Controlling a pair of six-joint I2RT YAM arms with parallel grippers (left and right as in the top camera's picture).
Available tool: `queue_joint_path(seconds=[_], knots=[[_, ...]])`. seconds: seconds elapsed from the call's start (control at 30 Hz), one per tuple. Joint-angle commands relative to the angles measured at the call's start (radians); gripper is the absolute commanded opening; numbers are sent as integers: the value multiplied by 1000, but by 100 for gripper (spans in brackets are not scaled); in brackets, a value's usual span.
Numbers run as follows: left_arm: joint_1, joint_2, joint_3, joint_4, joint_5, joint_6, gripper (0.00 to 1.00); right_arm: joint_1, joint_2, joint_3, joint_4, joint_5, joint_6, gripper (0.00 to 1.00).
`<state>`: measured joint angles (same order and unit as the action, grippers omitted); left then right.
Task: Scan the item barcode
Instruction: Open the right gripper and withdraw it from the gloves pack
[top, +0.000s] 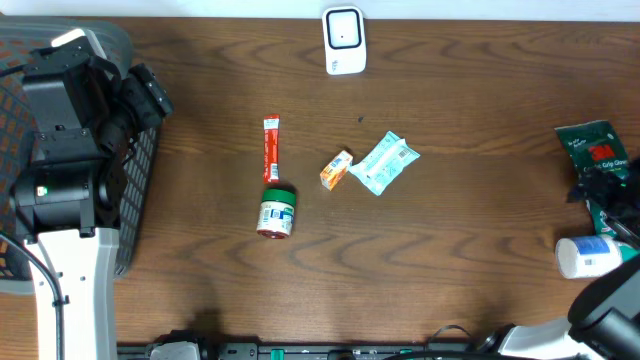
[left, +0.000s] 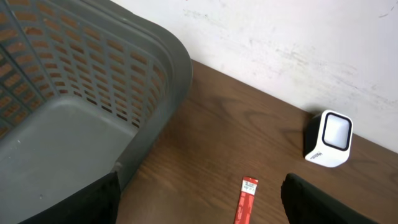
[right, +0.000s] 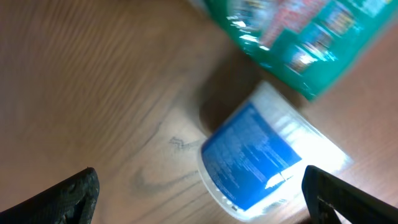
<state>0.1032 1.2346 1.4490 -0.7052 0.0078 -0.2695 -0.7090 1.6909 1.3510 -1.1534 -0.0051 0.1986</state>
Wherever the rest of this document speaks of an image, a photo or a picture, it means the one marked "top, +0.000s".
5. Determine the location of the green 3M gloves package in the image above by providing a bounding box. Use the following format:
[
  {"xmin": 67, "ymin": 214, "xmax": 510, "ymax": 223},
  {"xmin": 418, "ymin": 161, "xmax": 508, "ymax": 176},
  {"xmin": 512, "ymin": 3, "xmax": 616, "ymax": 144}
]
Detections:
[{"xmin": 555, "ymin": 120, "xmax": 639, "ymax": 250}]

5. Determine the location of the white cotton swab tub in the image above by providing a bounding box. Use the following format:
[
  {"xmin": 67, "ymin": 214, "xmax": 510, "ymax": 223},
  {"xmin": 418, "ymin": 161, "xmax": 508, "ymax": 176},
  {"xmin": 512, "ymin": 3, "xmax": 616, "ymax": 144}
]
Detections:
[{"xmin": 555, "ymin": 235, "xmax": 623, "ymax": 279}]

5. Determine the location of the red box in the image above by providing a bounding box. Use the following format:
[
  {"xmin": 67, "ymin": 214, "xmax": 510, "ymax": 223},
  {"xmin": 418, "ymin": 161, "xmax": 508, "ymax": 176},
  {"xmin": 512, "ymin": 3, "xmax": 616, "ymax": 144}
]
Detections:
[{"xmin": 263, "ymin": 114, "xmax": 280, "ymax": 184}]

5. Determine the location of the green lid jar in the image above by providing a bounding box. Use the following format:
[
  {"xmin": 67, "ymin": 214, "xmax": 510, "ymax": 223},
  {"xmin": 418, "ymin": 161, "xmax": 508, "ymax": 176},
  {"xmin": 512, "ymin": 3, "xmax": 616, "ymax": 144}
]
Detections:
[{"xmin": 256, "ymin": 188, "xmax": 297, "ymax": 239}]

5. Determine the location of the orange Kleenex tissue pack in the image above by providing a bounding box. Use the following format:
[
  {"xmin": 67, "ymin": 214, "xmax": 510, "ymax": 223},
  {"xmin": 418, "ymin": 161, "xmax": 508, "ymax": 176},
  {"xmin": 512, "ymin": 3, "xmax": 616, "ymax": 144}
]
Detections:
[{"xmin": 320, "ymin": 150, "xmax": 353, "ymax": 190}]

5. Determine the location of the mint green wipes pack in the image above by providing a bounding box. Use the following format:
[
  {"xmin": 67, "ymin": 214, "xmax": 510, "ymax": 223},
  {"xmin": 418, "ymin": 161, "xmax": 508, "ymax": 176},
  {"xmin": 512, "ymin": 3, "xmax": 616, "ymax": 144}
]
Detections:
[{"xmin": 349, "ymin": 131, "xmax": 420, "ymax": 196}]

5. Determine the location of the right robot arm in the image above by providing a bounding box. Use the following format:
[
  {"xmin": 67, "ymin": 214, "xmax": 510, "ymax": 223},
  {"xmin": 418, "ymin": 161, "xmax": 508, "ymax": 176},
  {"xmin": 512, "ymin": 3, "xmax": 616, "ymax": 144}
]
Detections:
[{"xmin": 478, "ymin": 160, "xmax": 639, "ymax": 359}]

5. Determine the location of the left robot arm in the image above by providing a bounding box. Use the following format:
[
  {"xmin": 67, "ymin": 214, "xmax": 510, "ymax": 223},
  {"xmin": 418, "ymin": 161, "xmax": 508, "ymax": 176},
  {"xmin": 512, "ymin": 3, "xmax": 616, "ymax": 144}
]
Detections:
[{"xmin": 11, "ymin": 29, "xmax": 174, "ymax": 359}]

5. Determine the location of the white barcode scanner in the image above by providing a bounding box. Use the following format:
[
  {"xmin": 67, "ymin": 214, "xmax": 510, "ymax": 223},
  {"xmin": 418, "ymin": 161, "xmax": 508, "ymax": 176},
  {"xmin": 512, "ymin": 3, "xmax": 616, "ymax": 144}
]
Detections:
[{"xmin": 321, "ymin": 6, "xmax": 367, "ymax": 76}]

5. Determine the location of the grey plastic shopping basket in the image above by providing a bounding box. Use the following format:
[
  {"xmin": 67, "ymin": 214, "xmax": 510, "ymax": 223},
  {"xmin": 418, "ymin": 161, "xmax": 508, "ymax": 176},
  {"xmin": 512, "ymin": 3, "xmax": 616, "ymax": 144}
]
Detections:
[{"xmin": 1, "ymin": 17, "xmax": 160, "ymax": 277}]

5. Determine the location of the black left camera cable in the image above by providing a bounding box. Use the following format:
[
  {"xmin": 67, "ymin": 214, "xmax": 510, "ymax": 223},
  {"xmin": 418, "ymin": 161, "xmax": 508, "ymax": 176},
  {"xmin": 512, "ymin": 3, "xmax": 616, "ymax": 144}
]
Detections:
[{"xmin": 0, "ymin": 234, "xmax": 69, "ymax": 360}]

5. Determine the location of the black mounting rail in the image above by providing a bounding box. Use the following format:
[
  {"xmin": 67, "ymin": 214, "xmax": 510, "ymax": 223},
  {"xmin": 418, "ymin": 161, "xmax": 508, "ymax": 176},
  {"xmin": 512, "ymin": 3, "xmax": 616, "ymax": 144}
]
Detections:
[{"xmin": 117, "ymin": 341, "xmax": 486, "ymax": 360}]

